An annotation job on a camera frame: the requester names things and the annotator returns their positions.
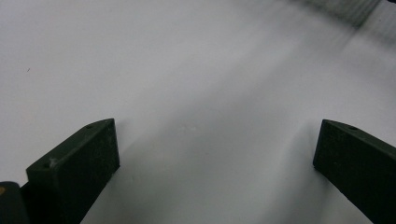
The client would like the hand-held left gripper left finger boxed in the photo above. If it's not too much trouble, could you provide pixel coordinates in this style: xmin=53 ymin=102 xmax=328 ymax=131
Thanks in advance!
xmin=20 ymin=118 xmax=120 ymax=224

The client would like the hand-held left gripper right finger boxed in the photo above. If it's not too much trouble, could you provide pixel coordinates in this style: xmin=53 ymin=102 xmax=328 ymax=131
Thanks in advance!
xmin=312 ymin=119 xmax=396 ymax=224

